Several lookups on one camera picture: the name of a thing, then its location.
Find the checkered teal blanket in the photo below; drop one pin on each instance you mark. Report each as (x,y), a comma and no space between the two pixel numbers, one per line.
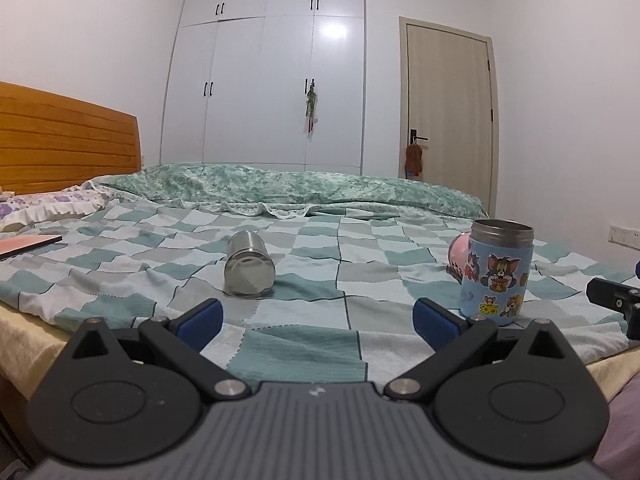
(310,270)

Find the silver steel cup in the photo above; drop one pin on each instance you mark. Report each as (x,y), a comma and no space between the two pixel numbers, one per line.
(247,267)

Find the purple cloth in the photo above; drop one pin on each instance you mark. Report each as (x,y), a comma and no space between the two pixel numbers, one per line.
(622,435)

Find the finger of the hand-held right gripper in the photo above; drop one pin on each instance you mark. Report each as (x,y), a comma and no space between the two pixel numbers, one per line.
(612,297)

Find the white wall socket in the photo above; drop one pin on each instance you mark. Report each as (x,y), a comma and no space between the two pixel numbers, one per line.
(624,235)

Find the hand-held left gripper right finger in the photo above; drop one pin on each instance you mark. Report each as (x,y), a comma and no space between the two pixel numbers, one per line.
(432,327)

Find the green patterned quilt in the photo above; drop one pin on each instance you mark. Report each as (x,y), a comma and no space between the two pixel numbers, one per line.
(300,185)

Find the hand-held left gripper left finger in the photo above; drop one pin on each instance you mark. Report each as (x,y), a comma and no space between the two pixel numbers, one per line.
(202,321)

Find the white wardrobe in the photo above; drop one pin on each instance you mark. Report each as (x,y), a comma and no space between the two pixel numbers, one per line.
(260,70)

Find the wooden headboard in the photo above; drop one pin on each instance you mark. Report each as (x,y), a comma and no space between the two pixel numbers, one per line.
(60,145)

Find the beige bed sheet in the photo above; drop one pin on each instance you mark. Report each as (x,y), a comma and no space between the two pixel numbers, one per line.
(25,340)

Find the green hanging ornament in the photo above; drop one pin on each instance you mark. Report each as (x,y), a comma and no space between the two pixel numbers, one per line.
(310,102)

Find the purple floral pillow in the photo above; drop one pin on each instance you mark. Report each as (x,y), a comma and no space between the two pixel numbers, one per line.
(45,205)

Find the blue cartoon steel cup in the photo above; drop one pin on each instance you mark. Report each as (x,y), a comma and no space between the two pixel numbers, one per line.
(495,275)

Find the beige door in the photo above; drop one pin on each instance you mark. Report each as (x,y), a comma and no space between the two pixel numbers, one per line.
(450,90)

